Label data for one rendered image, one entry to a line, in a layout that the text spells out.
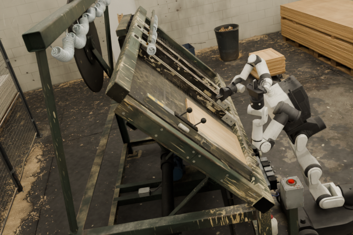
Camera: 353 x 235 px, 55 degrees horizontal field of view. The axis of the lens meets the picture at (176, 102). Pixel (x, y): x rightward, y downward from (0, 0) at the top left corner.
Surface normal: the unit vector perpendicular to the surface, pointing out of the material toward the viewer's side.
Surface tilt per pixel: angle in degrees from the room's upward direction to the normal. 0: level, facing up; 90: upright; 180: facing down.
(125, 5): 90
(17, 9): 90
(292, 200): 90
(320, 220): 0
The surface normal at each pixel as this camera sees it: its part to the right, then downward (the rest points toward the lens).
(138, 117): 0.04, 0.44
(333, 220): -0.18, -0.88
